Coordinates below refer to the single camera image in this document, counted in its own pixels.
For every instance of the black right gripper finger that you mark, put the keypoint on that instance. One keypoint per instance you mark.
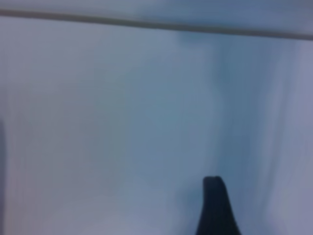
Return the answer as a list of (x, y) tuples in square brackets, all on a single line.
[(215, 210)]

